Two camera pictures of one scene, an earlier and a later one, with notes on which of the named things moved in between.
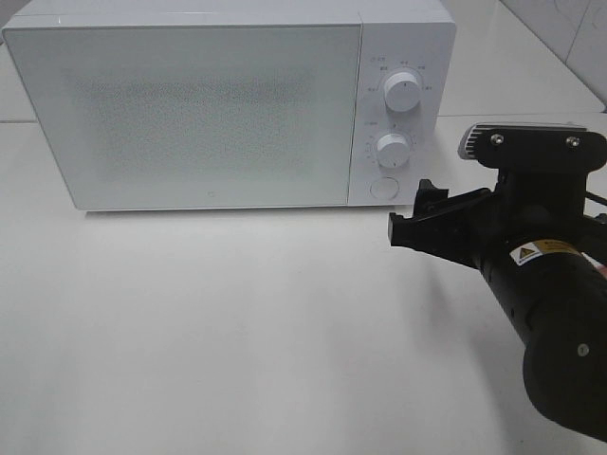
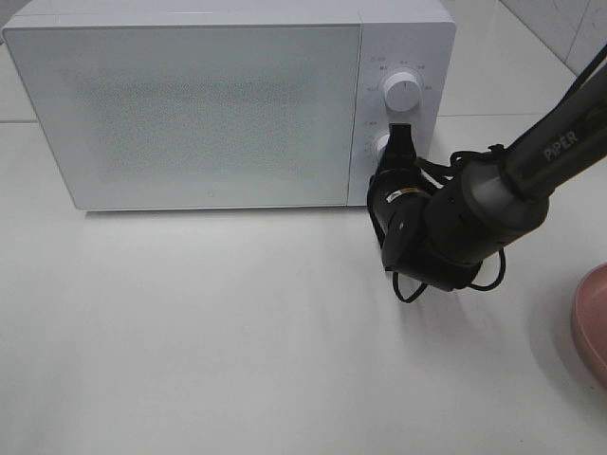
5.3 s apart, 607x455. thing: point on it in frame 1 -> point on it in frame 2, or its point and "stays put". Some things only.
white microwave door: [181, 117] stays put
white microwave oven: [198, 104] stays put
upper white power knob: [402, 92] stays put
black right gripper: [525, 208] -> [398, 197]
